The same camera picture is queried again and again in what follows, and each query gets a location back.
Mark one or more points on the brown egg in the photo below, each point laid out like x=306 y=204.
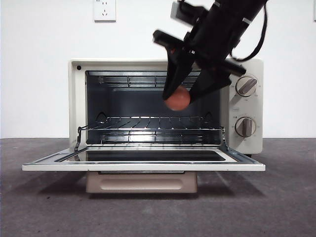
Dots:
x=179 y=100

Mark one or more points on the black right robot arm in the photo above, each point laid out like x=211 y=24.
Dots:
x=222 y=24

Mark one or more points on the white wall socket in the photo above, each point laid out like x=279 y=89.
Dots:
x=104 y=11

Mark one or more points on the cream temperature knob tan grip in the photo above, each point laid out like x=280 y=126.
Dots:
x=245 y=86

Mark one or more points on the cream timer knob tan grip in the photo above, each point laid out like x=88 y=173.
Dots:
x=245 y=127

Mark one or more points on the cream Toshiba toaster oven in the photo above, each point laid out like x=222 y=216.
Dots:
x=76 y=98

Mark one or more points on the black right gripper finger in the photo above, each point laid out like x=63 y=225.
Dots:
x=209 y=84
x=176 y=71

